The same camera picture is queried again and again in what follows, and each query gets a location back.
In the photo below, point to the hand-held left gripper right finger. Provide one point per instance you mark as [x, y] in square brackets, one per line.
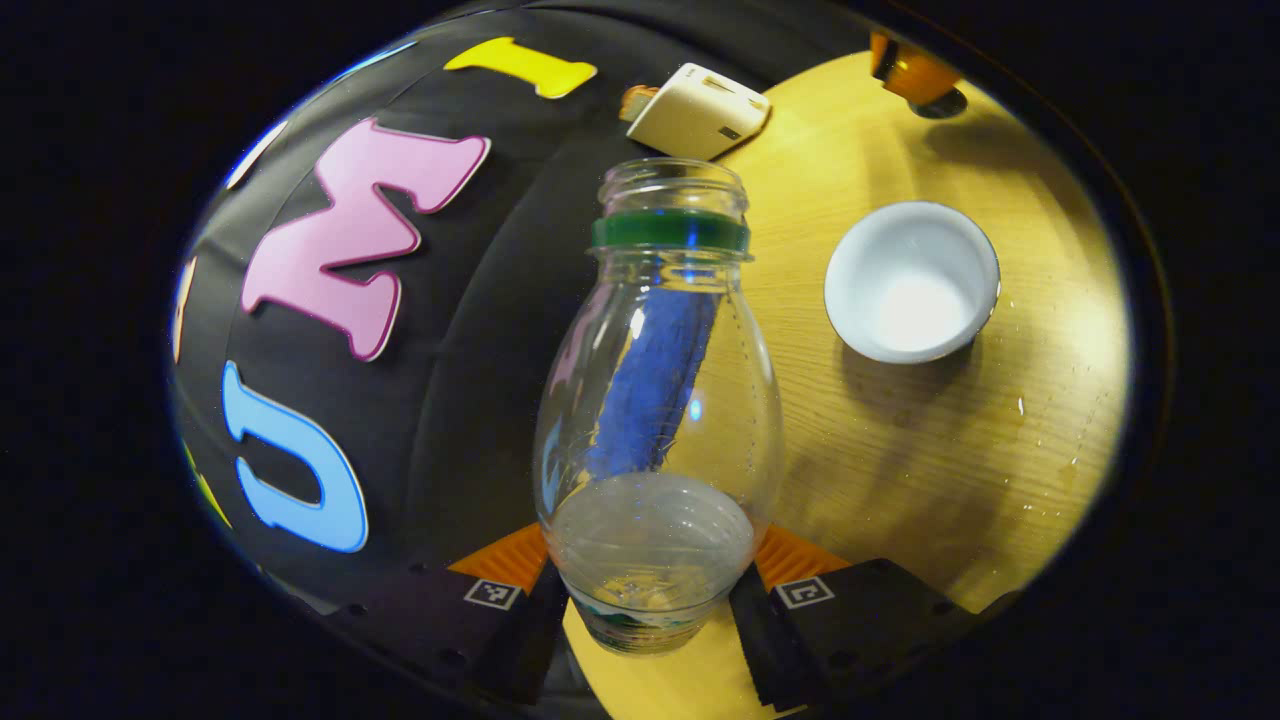
[765, 650]

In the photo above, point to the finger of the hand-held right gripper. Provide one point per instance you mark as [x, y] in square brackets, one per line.
[915, 75]

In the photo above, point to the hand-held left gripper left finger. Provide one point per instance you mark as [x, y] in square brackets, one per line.
[530, 650]

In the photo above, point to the clear plastic water bottle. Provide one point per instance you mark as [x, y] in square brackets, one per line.
[660, 540]

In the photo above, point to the white teacup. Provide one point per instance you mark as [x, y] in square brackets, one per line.
[910, 290]

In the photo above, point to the white toaster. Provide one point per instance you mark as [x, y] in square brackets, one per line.
[700, 115]

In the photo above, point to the toast slice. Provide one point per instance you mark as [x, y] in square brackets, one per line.
[635, 100]

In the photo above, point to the black backdrop cloth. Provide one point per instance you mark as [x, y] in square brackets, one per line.
[480, 300]

